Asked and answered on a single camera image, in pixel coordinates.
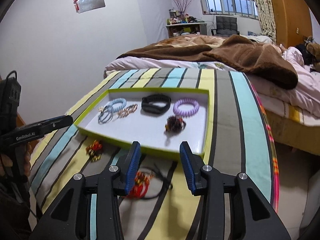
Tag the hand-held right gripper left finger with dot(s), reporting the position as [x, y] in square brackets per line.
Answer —
[133, 165]

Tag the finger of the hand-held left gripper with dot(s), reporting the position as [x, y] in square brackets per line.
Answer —
[55, 124]

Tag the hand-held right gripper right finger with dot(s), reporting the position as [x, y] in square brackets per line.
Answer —
[187, 170]

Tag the yellow-green cardboard tray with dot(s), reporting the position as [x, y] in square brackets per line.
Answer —
[150, 130]

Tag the black wristband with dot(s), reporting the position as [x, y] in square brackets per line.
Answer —
[150, 110]

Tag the person's left hand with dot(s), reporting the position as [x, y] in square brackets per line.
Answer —
[5, 162]

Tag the wooden furniture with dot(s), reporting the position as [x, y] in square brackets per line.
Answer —
[21, 119]

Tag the striped blanket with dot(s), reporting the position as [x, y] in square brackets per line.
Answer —
[225, 142]

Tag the bright striped cloth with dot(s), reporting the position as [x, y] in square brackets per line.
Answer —
[273, 160]

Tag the yellow bed base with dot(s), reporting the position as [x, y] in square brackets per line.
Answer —
[287, 130]

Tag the red hanging ornament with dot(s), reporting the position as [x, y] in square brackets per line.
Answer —
[75, 3]

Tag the brown fleece blanket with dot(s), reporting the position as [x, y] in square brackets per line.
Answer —
[250, 55]

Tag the grey desk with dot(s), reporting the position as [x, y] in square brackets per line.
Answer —
[190, 27]

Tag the pale pink quilt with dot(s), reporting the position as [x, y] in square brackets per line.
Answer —
[307, 85]

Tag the black office chair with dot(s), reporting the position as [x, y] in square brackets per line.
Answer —
[226, 23]

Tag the group of desk bottles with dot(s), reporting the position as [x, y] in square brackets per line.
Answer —
[177, 16]

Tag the black bag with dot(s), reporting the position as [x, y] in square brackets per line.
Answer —
[303, 53]

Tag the purple flower branches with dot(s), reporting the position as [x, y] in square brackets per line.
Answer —
[182, 2]

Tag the barred window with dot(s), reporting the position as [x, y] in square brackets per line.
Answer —
[225, 3]

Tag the brown teddy bear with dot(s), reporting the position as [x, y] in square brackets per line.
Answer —
[315, 50]

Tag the patterned curtain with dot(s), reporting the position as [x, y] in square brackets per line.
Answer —
[265, 12]

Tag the wooden wardrobe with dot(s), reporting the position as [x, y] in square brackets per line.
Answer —
[287, 12]

